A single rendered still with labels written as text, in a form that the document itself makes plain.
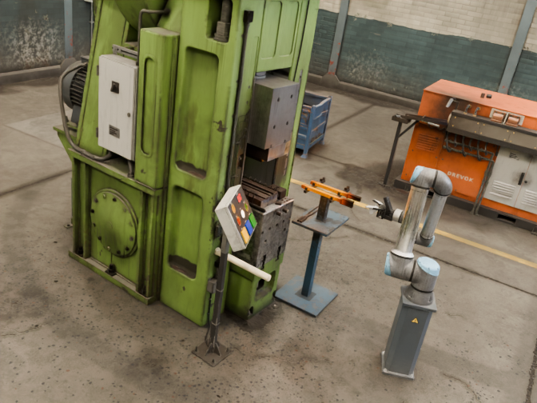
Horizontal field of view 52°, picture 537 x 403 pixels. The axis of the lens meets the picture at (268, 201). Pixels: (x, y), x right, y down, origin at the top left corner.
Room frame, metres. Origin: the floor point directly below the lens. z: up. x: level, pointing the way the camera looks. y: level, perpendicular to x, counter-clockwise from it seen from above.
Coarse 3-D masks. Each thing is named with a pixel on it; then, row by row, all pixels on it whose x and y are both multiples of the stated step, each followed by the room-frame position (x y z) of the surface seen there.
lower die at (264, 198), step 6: (246, 180) 3.68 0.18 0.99; (246, 186) 3.57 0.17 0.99; (252, 186) 3.57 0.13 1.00; (258, 186) 3.58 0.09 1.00; (264, 186) 3.62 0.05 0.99; (246, 192) 3.50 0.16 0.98; (252, 192) 3.49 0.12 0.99; (258, 192) 3.51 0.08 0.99; (264, 192) 3.50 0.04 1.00; (276, 192) 3.56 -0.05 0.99; (252, 198) 3.43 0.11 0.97; (258, 198) 3.43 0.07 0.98; (264, 198) 3.44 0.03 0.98; (270, 198) 3.49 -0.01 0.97; (276, 198) 3.56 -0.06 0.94; (258, 204) 3.40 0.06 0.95; (264, 204) 3.43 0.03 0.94; (270, 204) 3.50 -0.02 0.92
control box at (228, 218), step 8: (232, 192) 3.02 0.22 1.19; (240, 192) 3.06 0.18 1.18; (224, 200) 2.92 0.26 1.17; (232, 200) 2.89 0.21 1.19; (240, 200) 3.00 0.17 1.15; (216, 208) 2.82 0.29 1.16; (224, 208) 2.79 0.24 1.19; (240, 208) 2.95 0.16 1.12; (248, 208) 3.06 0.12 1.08; (224, 216) 2.79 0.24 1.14; (232, 216) 2.80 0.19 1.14; (240, 216) 2.90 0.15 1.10; (248, 216) 3.01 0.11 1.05; (224, 224) 2.79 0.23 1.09; (232, 224) 2.78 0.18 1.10; (256, 224) 3.08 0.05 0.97; (232, 232) 2.78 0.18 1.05; (240, 232) 2.80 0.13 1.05; (232, 240) 2.78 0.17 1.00; (240, 240) 2.78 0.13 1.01; (232, 248) 2.78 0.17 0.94; (240, 248) 2.78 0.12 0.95
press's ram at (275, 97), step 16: (256, 80) 3.50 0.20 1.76; (272, 80) 3.57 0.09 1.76; (288, 80) 3.64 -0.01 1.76; (256, 96) 3.42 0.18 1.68; (272, 96) 3.36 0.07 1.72; (288, 96) 3.51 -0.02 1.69; (256, 112) 3.41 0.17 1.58; (272, 112) 3.38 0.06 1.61; (288, 112) 3.54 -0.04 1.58; (256, 128) 3.40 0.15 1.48; (272, 128) 3.40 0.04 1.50; (288, 128) 3.57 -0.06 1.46; (256, 144) 3.39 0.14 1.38; (272, 144) 3.43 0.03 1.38
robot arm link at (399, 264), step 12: (420, 168) 3.29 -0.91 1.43; (420, 180) 3.24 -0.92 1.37; (432, 180) 3.23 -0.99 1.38; (420, 192) 3.22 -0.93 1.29; (408, 204) 3.23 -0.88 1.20; (420, 204) 3.21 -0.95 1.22; (408, 216) 3.20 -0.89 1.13; (420, 216) 3.20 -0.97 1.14; (408, 228) 3.17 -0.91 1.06; (408, 240) 3.15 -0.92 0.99; (396, 252) 3.13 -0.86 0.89; (408, 252) 3.13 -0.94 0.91; (396, 264) 3.10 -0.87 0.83; (408, 264) 3.10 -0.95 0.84; (396, 276) 3.09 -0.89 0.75; (408, 276) 3.06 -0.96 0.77
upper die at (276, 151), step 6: (282, 144) 3.53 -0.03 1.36; (246, 150) 3.49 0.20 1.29; (252, 150) 3.46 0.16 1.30; (258, 150) 3.44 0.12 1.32; (264, 150) 3.41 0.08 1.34; (270, 150) 3.41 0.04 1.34; (276, 150) 3.48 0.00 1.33; (282, 150) 3.54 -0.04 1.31; (258, 156) 3.43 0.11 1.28; (264, 156) 3.41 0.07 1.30; (270, 156) 3.42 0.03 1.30; (276, 156) 3.49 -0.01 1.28
